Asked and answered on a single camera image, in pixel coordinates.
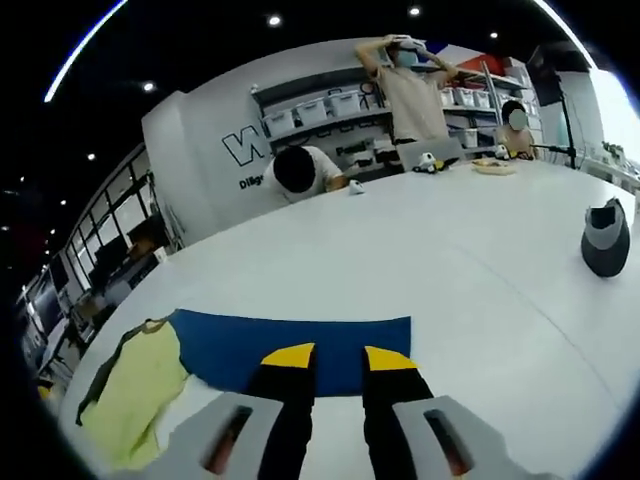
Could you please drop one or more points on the beige tray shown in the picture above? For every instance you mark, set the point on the beige tray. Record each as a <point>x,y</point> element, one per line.
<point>494,168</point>

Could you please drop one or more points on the paper cup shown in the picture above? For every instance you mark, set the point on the paper cup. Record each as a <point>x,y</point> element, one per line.
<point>160,256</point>

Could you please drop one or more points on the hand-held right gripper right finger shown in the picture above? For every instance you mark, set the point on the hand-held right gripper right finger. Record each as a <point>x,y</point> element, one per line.
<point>395,400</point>

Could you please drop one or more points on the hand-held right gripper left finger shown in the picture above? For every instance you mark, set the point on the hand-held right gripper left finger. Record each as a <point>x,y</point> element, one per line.
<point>285,400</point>

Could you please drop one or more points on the black tripod stand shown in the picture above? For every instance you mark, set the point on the black tripod stand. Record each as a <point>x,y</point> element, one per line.
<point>564,110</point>

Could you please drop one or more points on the small white device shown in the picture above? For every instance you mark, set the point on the small white device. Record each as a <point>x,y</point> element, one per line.
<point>356,189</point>

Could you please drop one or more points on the ceiling strip light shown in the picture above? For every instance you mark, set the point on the ceiling strip light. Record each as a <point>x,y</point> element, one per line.
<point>70,65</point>

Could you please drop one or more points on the grey black cap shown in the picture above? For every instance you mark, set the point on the grey black cap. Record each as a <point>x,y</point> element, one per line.
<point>605,250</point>

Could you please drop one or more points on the yellow blue grey garment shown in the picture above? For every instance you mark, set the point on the yellow blue grey garment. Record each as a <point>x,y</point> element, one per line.
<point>300,340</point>

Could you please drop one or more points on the grey laptop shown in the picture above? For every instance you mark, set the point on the grey laptop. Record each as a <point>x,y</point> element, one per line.
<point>407,152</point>

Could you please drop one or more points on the row of white storage bins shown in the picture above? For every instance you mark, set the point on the row of white storage bins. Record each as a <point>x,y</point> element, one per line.
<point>310,111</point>

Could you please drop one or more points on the metal shelf rack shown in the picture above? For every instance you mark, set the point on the metal shelf rack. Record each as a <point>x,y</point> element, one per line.
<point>350,119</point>

